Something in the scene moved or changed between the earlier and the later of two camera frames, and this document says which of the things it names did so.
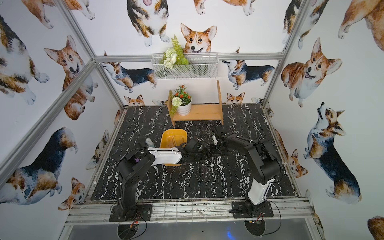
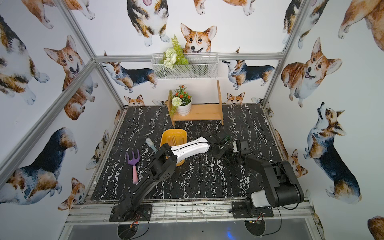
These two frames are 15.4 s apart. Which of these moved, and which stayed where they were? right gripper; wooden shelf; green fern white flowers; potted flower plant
Moved: right gripper
Stayed: wooden shelf; potted flower plant; green fern white flowers
